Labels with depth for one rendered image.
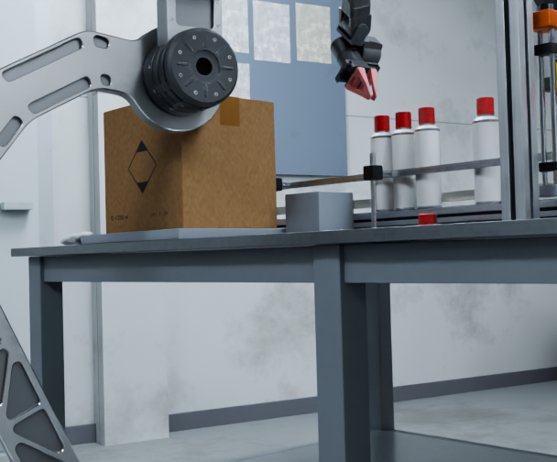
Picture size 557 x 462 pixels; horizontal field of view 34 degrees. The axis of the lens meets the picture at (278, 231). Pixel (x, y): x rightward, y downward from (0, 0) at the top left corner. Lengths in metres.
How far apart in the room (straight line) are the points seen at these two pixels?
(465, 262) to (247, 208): 0.69
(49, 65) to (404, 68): 3.63
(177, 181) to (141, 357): 2.35
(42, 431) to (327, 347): 0.54
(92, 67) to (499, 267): 0.82
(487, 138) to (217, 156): 0.53
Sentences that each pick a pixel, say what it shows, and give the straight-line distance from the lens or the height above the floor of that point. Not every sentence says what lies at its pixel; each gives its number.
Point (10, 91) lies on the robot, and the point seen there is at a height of 1.09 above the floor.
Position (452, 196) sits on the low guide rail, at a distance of 1.85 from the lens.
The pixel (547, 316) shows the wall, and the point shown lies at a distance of 5.74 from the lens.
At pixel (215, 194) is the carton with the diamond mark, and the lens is 1.80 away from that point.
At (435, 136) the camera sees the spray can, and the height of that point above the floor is 1.02.
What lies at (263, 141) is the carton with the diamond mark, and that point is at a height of 1.03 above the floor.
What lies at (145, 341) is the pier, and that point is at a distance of 4.07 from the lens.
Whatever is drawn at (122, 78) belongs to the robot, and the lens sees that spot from 1.69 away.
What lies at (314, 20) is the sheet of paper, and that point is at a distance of 4.78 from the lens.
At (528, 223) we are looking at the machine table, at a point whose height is 0.82.
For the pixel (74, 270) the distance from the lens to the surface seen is 2.09.
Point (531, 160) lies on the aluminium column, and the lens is 1.55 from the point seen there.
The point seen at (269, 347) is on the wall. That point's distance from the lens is 4.51.
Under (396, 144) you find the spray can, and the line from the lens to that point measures 1.88.
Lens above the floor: 0.79
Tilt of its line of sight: 2 degrees up
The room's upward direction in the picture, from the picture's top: 2 degrees counter-clockwise
